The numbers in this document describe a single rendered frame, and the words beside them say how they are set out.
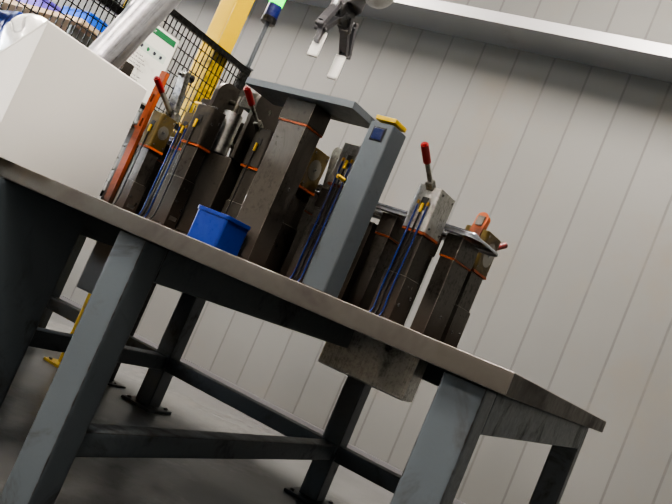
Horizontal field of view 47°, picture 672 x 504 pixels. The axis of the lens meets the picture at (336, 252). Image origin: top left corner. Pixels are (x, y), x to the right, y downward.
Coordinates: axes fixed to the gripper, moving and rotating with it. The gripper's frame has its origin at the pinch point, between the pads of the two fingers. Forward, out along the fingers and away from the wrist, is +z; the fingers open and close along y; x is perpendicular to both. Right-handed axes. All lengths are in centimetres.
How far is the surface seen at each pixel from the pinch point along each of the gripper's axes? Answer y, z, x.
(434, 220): -9, 28, 42
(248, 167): -13.2, 30.7, -17.0
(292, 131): 2.9, 20.5, 1.4
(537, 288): -218, 8, 33
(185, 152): -8.3, 33.5, -35.6
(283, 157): 3.0, 27.7, 2.1
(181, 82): -28, 9, -64
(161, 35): -65, -16, -114
